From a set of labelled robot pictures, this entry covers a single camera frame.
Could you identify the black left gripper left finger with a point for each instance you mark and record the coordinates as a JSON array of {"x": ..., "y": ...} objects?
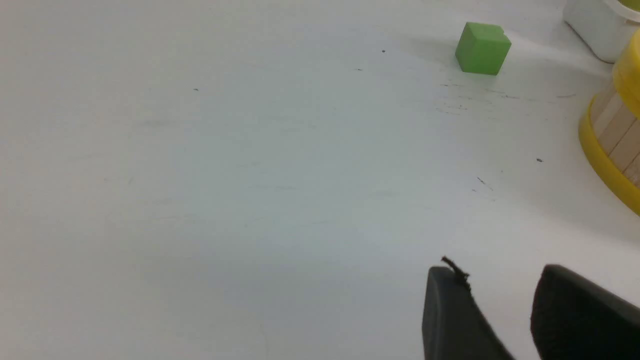
[{"x": 453, "y": 326}]

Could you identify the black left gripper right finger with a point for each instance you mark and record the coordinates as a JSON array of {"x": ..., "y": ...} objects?
[{"x": 572, "y": 318}]

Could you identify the bamboo steamer basket yellow rim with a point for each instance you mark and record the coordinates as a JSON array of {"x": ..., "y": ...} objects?
[{"x": 609, "y": 131}]

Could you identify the white box green lid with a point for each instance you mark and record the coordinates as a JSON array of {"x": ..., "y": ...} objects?
[{"x": 605, "y": 26}]

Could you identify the green cube block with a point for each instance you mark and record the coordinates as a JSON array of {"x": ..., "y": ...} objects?
[{"x": 482, "y": 48}]

